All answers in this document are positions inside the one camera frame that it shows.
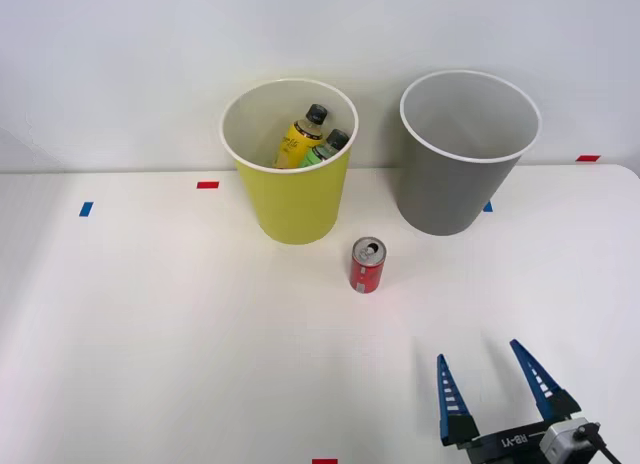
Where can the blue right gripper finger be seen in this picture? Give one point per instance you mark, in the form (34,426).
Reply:
(452,409)
(550,394)

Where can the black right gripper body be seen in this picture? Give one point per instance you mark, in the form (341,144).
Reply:
(505,446)

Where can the yellow label plastic bottle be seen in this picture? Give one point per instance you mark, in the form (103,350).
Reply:
(296,141)

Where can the red drink can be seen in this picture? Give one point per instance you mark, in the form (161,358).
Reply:
(366,274)

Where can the grey plastic waste bin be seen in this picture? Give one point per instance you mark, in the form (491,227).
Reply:
(445,194)

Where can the yellow-green plastic waste bin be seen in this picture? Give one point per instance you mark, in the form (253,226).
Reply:
(295,204)

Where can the green label plastic bottle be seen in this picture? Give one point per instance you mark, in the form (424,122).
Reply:
(320,151)

